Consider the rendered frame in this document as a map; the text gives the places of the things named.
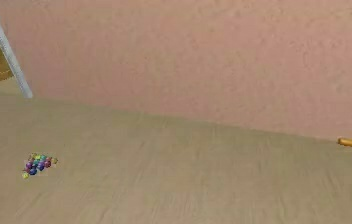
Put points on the multicoloured ball cluster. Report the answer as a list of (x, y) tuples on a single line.
[(37, 164)]

